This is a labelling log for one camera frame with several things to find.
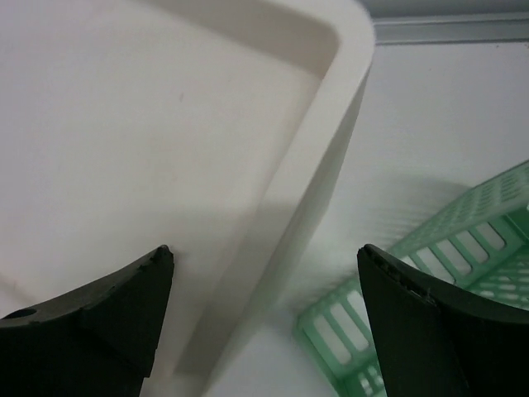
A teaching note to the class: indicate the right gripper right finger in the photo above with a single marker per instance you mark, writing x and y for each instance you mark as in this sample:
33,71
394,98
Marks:
436,339

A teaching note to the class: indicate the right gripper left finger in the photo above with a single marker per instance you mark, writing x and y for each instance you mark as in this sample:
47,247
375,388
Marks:
97,340

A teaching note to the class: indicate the white three-drawer organizer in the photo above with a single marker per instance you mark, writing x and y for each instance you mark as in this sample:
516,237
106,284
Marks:
216,128

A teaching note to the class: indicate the green plastic file tray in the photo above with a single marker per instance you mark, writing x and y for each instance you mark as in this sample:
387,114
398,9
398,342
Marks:
478,242

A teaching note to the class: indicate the aluminium table edge rail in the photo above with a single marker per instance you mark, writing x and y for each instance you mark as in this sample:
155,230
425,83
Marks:
452,29

